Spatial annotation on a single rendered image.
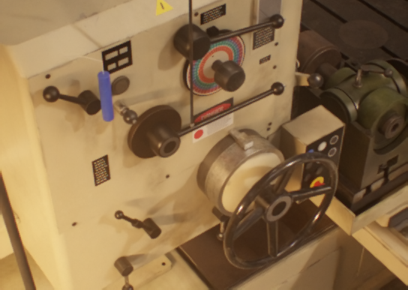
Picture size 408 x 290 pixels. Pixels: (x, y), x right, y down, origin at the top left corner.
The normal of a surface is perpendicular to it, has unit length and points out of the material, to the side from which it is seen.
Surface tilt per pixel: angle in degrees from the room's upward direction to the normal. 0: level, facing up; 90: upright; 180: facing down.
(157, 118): 90
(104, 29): 45
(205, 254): 0
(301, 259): 90
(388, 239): 0
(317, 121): 0
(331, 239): 90
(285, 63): 90
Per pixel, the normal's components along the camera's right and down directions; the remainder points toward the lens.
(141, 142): 0.59, 0.56
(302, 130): 0.00, -0.72
